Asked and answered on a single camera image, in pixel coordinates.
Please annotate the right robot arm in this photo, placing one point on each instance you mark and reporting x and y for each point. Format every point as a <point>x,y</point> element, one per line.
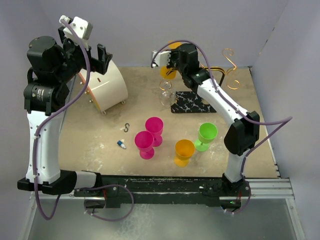
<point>242,134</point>

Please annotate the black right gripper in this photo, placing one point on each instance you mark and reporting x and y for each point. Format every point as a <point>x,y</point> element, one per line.
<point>172,54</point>

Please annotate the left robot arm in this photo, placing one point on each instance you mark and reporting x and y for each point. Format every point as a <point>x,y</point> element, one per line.
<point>52,69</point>

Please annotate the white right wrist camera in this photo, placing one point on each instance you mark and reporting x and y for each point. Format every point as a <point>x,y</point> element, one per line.
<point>161,59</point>

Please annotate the white cylindrical container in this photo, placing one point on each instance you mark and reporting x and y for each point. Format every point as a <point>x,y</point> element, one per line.
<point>107,90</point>

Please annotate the black carabiner clip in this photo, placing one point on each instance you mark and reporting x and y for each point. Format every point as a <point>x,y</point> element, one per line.
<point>126,127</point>

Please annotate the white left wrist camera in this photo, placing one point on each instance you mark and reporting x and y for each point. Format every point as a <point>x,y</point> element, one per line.
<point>80,26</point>

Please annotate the pink plastic wine glass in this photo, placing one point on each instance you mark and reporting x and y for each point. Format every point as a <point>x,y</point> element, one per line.
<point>144,141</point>
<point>155,126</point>

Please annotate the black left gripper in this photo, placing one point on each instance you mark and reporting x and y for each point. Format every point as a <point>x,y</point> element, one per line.
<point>99,65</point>

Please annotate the pink plastic wine glass front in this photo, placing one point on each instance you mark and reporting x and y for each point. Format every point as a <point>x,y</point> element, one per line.
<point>144,141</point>

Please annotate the clear glass wine glass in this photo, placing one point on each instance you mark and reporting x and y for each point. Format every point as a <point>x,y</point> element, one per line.
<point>167,93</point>

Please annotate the orange plastic wine glass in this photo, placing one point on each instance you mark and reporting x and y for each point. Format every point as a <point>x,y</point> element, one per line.
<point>184,150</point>
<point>169,73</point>

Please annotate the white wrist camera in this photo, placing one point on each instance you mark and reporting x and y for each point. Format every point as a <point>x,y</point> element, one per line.
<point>161,59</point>
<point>80,26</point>

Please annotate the orange plastic wine glass front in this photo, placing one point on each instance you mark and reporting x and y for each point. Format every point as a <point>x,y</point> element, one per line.
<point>184,150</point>

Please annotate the green plastic wine glass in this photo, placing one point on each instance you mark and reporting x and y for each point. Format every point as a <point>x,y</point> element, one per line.
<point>206,134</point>

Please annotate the blue capped small tube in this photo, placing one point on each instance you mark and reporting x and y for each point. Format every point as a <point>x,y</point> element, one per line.
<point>121,144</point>

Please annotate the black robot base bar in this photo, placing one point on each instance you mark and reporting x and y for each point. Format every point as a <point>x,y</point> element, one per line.
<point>167,190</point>

